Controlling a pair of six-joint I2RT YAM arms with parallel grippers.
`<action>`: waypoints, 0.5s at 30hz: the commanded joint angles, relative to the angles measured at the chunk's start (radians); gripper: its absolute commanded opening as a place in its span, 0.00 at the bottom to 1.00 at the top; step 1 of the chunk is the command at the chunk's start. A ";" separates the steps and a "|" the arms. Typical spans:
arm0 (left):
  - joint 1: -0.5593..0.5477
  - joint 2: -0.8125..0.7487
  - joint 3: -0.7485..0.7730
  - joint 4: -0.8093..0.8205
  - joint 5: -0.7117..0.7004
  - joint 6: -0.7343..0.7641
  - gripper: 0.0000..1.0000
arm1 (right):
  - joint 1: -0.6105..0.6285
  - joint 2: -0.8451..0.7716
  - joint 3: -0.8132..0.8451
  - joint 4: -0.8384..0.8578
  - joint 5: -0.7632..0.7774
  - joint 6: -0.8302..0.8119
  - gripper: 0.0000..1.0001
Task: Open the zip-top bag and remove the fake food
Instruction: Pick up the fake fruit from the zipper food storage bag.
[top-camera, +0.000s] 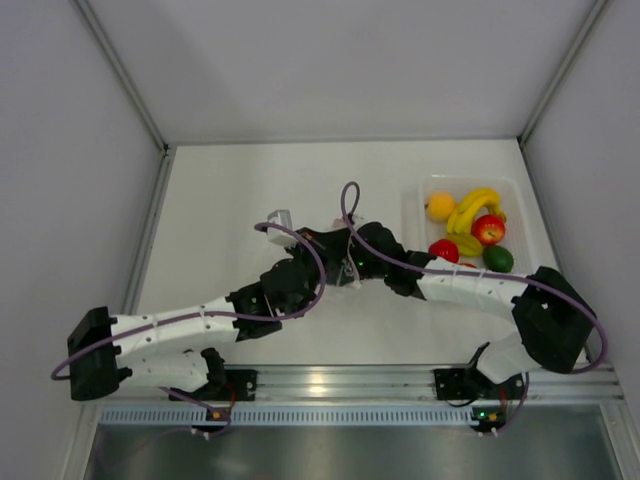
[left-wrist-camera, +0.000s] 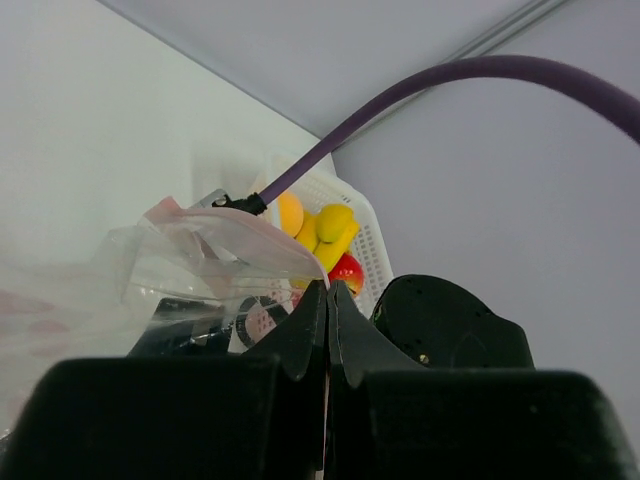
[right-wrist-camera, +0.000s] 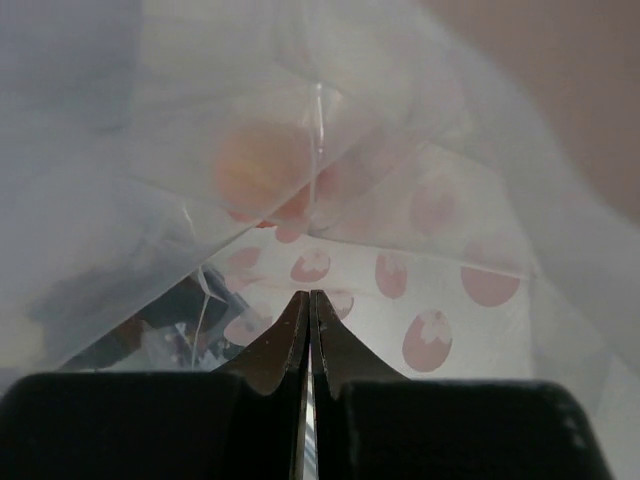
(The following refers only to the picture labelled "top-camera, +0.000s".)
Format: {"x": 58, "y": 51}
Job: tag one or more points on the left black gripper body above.
{"x": 306, "y": 255}

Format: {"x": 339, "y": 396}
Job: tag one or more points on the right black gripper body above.
{"x": 369, "y": 269}

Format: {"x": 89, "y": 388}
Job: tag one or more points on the red fake apple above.
{"x": 446, "y": 249}

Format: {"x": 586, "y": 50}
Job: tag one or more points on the orange yellow fake peach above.
{"x": 439, "y": 206}

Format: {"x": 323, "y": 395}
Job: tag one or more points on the yellow fake banana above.
{"x": 464, "y": 214}

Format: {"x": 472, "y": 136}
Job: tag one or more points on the yellow fake starfruit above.
{"x": 467, "y": 244}

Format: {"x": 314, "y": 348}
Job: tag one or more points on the red fake tomato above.
{"x": 489, "y": 229}

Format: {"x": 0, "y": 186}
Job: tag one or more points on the green fake lime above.
{"x": 498, "y": 259}

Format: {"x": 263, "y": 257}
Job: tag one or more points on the clear zip top bag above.
{"x": 355, "y": 281}

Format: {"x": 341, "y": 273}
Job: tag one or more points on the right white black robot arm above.
{"x": 552, "y": 322}

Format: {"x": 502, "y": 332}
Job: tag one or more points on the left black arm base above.
{"x": 232, "y": 384}

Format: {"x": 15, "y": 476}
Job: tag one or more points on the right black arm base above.
{"x": 466, "y": 384}

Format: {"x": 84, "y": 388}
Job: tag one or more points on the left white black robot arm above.
{"x": 178, "y": 349}

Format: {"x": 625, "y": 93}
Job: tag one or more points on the white plastic basket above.
{"x": 474, "y": 221}

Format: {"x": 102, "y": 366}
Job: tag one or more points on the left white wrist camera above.
{"x": 280, "y": 225}

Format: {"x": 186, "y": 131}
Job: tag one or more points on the white slotted cable duct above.
{"x": 265, "y": 415}

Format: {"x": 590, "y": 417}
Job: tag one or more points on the aluminium mounting rail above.
{"x": 407, "y": 383}

